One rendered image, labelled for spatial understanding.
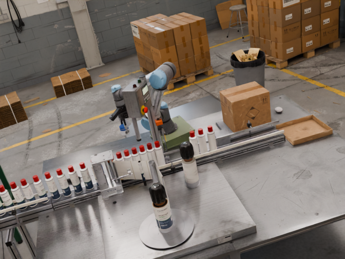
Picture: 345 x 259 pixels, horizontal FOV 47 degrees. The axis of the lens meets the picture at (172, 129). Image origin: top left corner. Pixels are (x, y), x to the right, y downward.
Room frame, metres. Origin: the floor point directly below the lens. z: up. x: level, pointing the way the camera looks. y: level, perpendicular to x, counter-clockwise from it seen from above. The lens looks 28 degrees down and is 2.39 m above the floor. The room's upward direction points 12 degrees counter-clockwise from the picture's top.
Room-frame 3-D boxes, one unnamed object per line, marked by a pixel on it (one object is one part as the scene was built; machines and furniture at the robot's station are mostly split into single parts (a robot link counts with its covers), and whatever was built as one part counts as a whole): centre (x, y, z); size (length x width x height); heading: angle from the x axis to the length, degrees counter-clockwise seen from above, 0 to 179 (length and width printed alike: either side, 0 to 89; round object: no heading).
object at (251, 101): (2.71, -0.58, 0.99); 0.30 x 0.24 x 0.27; 100
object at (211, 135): (2.35, -0.25, 0.98); 0.05 x 0.05 x 0.20
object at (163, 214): (1.68, 0.14, 1.04); 0.09 x 0.09 x 0.29
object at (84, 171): (2.22, 0.62, 0.98); 0.05 x 0.05 x 0.20
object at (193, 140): (2.33, -0.12, 0.98); 0.05 x 0.05 x 0.20
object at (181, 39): (6.35, -0.24, 0.45); 1.20 x 0.84 x 0.89; 20
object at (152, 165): (2.10, 0.17, 0.97); 0.05 x 0.05 x 0.19
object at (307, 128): (2.45, -0.93, 0.85); 0.30 x 0.26 x 0.04; 99
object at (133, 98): (2.37, 0.18, 1.38); 0.17 x 0.10 x 0.19; 154
